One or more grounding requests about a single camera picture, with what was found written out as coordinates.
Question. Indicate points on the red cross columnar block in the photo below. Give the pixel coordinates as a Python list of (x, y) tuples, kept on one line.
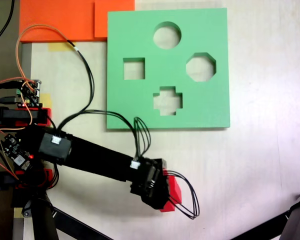
[(175, 190)]

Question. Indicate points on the green shape hole board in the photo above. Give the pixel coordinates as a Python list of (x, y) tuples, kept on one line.
[(130, 37)]

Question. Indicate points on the orange block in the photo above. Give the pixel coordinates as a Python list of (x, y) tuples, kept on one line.
[(60, 17)]

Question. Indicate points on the black tripod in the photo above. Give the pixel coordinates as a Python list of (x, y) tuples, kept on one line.
[(43, 225), (297, 220)]

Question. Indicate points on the yellow tape piece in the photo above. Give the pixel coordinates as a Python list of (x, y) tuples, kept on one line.
[(57, 47), (18, 212), (47, 100)]

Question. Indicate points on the black circuit board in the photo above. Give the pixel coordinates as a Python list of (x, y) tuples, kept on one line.
[(12, 147)]

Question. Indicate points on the red black table clamp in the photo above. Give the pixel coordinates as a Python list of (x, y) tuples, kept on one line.
[(12, 115), (0, 180)]

